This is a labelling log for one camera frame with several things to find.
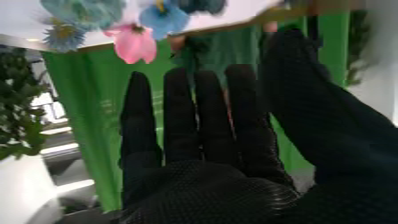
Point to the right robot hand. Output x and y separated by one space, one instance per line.
224 193

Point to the green leafy plant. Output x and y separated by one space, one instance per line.
18 110

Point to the pale blue daisy flower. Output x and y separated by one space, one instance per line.
63 36

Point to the dark teal flower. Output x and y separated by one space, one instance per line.
203 5

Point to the white sheet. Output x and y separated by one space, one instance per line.
18 20

